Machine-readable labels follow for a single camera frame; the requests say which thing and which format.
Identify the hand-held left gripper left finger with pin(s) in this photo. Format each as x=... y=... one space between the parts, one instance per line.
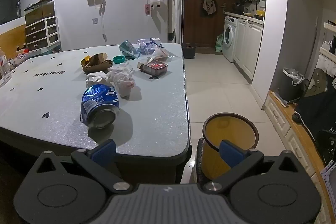
x=103 y=151

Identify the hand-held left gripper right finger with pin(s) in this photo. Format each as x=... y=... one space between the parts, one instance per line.
x=231 y=155

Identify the yellow trash bin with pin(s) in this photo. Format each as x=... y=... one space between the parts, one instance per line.
x=210 y=161

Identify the crushed blue soda can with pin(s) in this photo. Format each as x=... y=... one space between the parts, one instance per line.
x=97 y=100

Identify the white paper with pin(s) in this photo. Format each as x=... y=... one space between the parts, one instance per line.
x=95 y=79

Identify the white plastic bag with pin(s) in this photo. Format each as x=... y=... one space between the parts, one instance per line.
x=122 y=79

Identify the torn brown cardboard box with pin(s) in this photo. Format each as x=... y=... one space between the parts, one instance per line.
x=95 y=61

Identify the teal bottle cap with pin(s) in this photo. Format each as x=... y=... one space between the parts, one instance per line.
x=118 y=59

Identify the white low cabinet wooden top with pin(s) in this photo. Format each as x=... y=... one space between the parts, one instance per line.
x=278 y=113

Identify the grey bin with white liner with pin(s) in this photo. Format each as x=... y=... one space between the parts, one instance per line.
x=291 y=90

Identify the black printed cloth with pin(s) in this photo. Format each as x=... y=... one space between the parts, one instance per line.
x=315 y=113

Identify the teal plastic wrapper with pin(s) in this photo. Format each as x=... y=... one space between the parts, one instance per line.
x=127 y=47

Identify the white kitchen base cabinets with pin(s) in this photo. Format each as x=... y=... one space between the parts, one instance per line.
x=246 y=45

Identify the small black floor box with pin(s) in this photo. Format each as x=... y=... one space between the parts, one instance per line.
x=189 y=52

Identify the green plastic bag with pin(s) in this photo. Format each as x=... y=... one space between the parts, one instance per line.
x=219 y=44

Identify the clear plastic packaging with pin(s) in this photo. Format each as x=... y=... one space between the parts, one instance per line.
x=162 y=54

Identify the blue purple plastic bag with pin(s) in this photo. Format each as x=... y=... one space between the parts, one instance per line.
x=147 y=45

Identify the white washing machine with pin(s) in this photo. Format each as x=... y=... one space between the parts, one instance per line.
x=231 y=40

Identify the pile of small toys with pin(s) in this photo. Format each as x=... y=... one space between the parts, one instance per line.
x=21 y=53

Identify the clear plastic water bottle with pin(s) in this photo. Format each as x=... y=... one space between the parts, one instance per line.
x=4 y=66

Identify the white drawer cabinet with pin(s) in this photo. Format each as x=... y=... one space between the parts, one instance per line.
x=42 y=32

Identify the brown wooden door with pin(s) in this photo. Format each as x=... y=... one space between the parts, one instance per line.
x=199 y=24

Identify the black cooking pot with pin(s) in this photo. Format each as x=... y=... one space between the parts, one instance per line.
x=238 y=8

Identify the pink hanging tag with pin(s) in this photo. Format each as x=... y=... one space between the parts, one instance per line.
x=147 y=8

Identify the glass tank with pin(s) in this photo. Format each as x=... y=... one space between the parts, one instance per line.
x=39 y=12

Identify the white sheep plush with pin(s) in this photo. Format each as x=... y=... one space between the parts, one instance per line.
x=156 y=1

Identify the white wall switch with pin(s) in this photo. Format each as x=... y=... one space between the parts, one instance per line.
x=95 y=21

